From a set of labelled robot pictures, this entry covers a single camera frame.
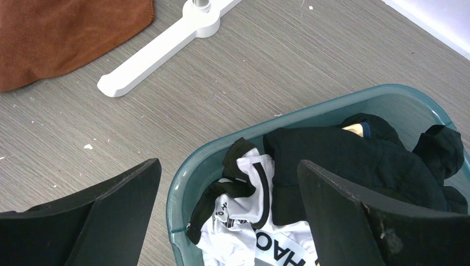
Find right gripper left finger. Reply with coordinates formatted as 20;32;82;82
1;158;162;265

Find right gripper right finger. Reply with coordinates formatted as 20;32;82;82
298;160;469;265

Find black garment in basket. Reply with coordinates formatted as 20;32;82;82
263;113;468;226

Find white black printed garment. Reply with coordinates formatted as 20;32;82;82
186;138;319;265

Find teal laundry basket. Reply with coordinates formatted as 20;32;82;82
166;84;456;266

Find brown towel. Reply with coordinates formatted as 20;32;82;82
1;0;155;92

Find white garment rack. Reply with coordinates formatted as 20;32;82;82
97;0;241;98

